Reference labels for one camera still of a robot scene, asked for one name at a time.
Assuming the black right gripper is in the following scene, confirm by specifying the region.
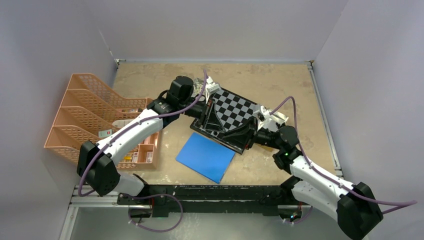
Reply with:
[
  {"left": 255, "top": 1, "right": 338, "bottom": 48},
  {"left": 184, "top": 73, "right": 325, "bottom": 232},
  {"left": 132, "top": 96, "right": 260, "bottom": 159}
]
[{"left": 222, "top": 117, "right": 283, "bottom": 150}]

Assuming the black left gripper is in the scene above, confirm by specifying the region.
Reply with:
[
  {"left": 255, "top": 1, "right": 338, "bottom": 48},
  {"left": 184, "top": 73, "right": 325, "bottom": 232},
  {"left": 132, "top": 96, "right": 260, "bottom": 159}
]
[{"left": 179, "top": 98, "right": 226, "bottom": 133}]

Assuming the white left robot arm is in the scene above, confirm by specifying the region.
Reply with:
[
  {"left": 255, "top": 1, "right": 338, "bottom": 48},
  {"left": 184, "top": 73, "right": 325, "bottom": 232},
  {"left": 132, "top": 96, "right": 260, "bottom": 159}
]
[{"left": 77, "top": 74, "right": 221, "bottom": 205}]

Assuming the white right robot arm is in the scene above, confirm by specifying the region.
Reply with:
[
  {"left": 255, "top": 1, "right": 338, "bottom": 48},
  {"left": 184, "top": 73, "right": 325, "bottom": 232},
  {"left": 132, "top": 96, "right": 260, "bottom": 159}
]
[{"left": 223, "top": 117, "right": 383, "bottom": 240}]

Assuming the pink tin with white pieces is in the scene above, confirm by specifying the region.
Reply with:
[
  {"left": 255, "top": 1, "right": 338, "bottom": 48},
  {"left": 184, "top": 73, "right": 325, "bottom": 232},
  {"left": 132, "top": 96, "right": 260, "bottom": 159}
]
[{"left": 191, "top": 76, "right": 209, "bottom": 98}]

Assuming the black white chessboard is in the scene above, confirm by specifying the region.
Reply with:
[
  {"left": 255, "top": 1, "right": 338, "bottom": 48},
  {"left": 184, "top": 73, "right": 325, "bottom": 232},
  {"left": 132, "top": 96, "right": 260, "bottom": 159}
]
[{"left": 190, "top": 88, "right": 257, "bottom": 155}]

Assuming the blue mat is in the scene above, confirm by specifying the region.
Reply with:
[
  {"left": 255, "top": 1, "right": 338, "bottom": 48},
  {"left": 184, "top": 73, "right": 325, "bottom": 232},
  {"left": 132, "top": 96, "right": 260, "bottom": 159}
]
[{"left": 176, "top": 132, "right": 236, "bottom": 184}]

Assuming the peach desk organizer tray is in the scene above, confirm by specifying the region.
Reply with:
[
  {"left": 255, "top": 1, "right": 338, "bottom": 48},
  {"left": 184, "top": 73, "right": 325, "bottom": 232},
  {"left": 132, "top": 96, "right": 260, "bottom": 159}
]
[{"left": 112, "top": 97, "right": 163, "bottom": 170}]

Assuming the peach mesh file rack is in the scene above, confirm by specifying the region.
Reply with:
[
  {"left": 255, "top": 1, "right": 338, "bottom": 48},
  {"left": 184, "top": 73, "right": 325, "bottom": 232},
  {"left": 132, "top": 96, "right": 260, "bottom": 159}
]
[{"left": 44, "top": 73, "right": 152, "bottom": 165}]

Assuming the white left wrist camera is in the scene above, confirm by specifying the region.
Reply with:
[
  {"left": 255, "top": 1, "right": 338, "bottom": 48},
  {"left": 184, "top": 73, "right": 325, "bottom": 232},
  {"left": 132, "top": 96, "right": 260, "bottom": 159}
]
[{"left": 204, "top": 82, "right": 221, "bottom": 101}]

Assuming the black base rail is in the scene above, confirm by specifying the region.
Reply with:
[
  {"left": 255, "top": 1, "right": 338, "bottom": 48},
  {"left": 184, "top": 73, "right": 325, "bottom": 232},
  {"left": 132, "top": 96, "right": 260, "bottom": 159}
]
[{"left": 117, "top": 184, "right": 308, "bottom": 222}]

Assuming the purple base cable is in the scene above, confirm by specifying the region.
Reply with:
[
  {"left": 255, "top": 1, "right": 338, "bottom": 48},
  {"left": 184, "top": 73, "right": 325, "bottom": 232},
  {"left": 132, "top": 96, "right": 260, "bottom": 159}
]
[{"left": 127, "top": 193, "right": 185, "bottom": 233}]

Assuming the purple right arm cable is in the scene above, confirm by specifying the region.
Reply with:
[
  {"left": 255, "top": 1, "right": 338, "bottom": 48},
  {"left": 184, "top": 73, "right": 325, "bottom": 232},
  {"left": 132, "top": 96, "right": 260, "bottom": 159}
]
[{"left": 269, "top": 96, "right": 418, "bottom": 215}]

